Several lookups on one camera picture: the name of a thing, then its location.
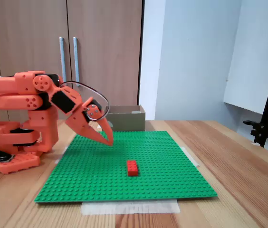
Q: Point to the masking tape strip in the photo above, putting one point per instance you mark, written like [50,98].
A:
[191,158]
[129,207]
[61,155]

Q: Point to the white wall board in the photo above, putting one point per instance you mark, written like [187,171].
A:
[255,71]

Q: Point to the brown wooden cabinet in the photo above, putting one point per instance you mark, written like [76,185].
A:
[100,35]

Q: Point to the green lego baseplate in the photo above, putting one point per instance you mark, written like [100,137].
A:
[148,185]

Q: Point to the red lego block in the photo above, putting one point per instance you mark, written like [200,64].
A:
[132,167]

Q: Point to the brown cardboard box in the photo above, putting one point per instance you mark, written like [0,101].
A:
[129,122]

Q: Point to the black camera stand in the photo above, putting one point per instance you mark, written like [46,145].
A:
[258,133]

